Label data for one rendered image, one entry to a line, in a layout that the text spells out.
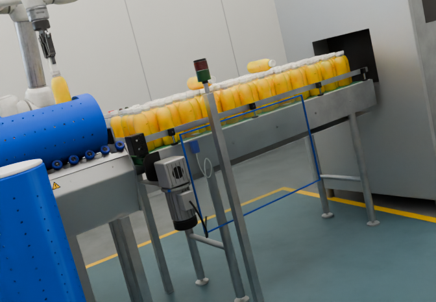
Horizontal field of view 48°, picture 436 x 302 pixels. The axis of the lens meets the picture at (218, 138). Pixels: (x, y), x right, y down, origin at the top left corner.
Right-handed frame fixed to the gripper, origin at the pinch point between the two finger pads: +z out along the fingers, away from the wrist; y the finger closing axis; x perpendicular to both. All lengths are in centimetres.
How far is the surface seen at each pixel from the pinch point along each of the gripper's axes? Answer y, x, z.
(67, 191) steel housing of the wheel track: 15, -14, 55
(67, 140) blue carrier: 14.1, -6.9, 33.5
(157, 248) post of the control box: -26, 36, 111
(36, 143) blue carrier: 14.5, -19.8, 31.1
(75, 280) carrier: 47, -28, 81
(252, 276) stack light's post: 39, 53, 120
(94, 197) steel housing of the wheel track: 13, -2, 61
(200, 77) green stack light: 38, 52, 21
